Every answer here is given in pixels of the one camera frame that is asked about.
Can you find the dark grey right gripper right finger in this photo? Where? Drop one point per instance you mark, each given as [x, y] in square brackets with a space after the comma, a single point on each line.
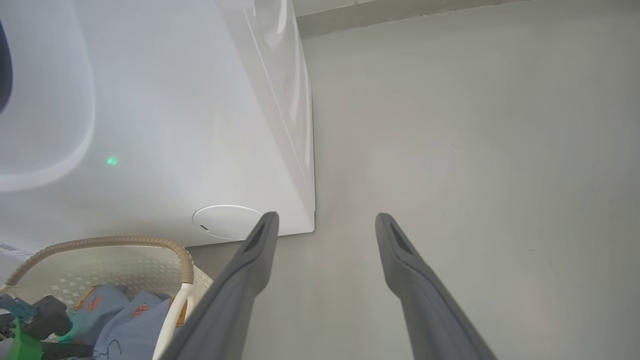
[430, 310]

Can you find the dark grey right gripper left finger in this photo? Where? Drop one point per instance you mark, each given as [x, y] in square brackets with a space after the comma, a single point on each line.
[230, 300]

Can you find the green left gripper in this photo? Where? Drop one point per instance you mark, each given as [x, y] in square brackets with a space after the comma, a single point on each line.
[22, 347]

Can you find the blue clothes with orange print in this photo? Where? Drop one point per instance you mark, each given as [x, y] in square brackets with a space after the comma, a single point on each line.
[135, 320]

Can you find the cream perforated laundry basket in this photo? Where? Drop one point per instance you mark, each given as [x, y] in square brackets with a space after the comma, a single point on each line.
[100, 270]

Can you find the white washing machine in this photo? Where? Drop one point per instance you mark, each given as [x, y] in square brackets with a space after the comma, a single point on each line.
[175, 125]

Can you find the round white filter cover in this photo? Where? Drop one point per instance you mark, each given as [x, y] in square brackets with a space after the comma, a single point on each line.
[225, 222]

